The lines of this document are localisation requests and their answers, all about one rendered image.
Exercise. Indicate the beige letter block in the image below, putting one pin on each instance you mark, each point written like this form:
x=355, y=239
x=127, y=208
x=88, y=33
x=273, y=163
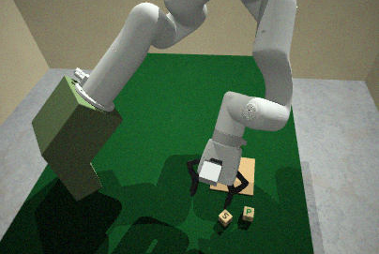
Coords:
x=248, y=213
x=225, y=217

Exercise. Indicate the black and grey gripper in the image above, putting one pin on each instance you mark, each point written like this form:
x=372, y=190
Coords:
x=230, y=157

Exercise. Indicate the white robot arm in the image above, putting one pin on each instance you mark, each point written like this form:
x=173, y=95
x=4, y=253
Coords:
x=271, y=49

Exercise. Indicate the beige flat mat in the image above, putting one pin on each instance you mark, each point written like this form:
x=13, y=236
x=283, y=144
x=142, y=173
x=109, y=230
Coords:
x=246, y=168

